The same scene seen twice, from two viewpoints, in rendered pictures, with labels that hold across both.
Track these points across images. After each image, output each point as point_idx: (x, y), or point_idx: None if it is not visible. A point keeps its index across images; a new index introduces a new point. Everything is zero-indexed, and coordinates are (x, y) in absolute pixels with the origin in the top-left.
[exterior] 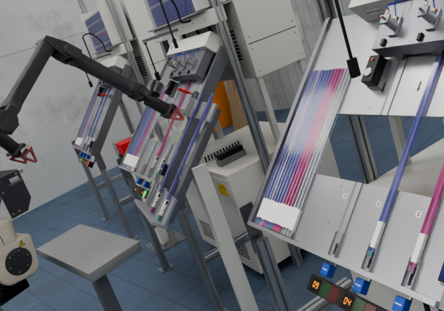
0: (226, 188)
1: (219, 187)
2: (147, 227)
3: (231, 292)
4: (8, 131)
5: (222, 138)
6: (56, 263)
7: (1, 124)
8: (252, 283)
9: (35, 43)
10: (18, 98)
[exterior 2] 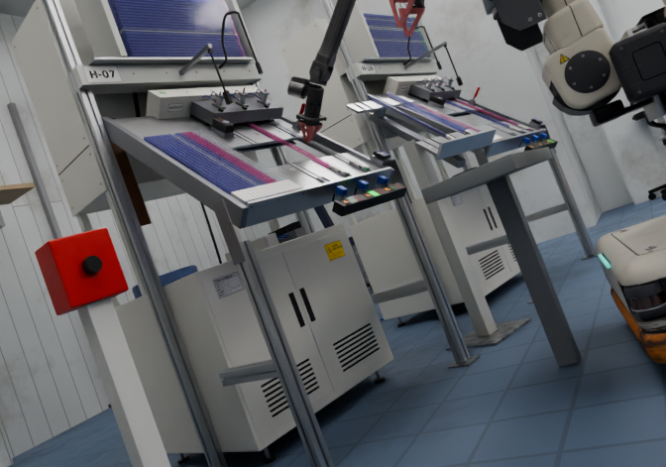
0: (343, 242)
1: (328, 252)
2: (293, 358)
3: (415, 381)
4: None
5: None
6: (532, 160)
7: None
8: (397, 380)
9: None
10: None
